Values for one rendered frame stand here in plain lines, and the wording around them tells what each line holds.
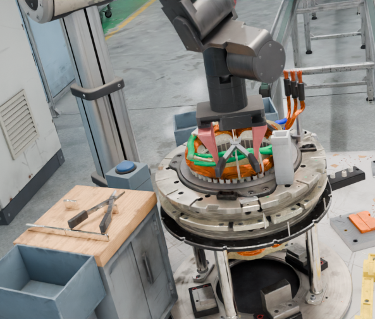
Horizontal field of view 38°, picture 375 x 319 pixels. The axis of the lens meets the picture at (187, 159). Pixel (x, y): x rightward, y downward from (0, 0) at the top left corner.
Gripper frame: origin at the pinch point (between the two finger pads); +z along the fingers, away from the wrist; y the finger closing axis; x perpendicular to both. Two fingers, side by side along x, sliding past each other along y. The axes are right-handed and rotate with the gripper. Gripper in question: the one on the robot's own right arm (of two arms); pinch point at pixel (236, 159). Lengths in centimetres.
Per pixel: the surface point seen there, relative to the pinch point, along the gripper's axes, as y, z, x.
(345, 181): 27, 36, 52
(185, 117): -12, 11, 50
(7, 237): -137, 116, 172
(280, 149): 7.2, 0.9, 3.2
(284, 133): 8.4, -1.0, 5.3
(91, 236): -26.2, 10.5, -1.5
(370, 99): 92, 108, 286
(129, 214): -20.6, 11.0, 5.2
